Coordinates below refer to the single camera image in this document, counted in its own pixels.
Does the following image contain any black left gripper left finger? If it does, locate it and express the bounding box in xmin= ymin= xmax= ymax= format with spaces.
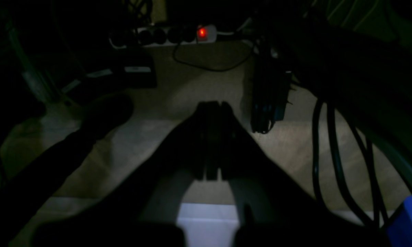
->
xmin=34 ymin=103 xmax=209 ymax=247

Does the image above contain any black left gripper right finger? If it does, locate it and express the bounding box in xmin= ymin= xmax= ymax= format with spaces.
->
xmin=221 ymin=102 xmax=390 ymax=247

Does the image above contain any black power adapter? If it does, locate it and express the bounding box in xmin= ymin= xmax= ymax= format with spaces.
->
xmin=251 ymin=52 xmax=293 ymax=134

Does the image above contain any blue plastic bin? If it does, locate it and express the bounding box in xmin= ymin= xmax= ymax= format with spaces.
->
xmin=386 ymin=195 xmax=412 ymax=247

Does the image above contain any white power strip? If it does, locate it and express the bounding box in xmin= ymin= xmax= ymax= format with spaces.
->
xmin=108 ymin=25 xmax=218 ymax=50

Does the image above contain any black cable bundle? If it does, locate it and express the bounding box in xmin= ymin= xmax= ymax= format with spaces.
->
xmin=311 ymin=98 xmax=390 ymax=228

